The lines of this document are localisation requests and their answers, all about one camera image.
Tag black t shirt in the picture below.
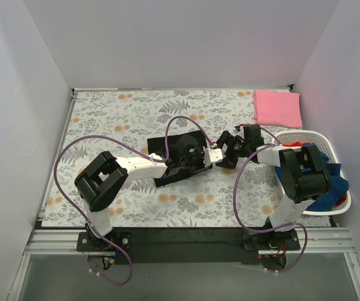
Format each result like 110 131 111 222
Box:
147 130 215 188

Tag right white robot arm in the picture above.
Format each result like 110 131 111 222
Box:
216 125 332 250

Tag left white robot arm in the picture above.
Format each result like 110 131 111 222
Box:
74 131 223 251

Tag floral table mat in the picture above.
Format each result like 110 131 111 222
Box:
42 89 282 227

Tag folded pink t shirt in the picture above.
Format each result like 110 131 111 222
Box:
253 90 302 129

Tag red orange t shirt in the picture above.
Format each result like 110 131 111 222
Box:
285 140 349 209

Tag blue t shirt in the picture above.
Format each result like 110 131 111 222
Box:
275 145 349 214

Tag white laundry basket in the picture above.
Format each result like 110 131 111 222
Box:
275 130 351 216

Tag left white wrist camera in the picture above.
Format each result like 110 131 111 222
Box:
203 148 223 167

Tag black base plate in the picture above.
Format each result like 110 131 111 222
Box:
76 228 302 265

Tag aluminium frame rail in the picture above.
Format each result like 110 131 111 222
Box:
8 226 360 300

